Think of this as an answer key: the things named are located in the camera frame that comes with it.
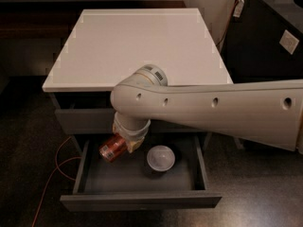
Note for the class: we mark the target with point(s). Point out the grey drawer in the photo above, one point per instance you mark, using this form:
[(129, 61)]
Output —
[(84, 113), (129, 183)]

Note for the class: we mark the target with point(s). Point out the red coke can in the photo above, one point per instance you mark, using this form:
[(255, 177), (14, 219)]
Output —
[(113, 148)]

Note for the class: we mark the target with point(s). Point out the white bowl in drawer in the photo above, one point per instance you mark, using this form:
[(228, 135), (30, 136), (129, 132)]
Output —
[(160, 158)]

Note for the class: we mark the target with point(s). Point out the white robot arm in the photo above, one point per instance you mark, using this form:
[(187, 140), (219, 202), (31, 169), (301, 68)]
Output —
[(269, 112)]

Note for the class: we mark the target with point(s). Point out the grey top drawer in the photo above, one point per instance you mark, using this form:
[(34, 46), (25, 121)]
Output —
[(84, 113)]

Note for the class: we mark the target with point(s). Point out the black bin cabinet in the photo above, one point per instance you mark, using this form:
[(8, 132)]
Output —
[(251, 50)]

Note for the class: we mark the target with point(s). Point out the grey cabinet with white top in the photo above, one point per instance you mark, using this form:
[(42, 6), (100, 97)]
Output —
[(108, 45)]

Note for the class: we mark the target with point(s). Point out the dark wooden bench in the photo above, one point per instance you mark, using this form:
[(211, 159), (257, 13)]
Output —
[(39, 20)]

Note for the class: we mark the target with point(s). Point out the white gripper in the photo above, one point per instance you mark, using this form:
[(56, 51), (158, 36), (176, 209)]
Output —
[(136, 134)]

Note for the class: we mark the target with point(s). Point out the white square sticker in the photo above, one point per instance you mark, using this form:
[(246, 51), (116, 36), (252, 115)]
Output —
[(289, 42)]

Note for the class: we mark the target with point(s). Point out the white label tag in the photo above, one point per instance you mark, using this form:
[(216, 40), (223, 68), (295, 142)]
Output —
[(238, 9)]

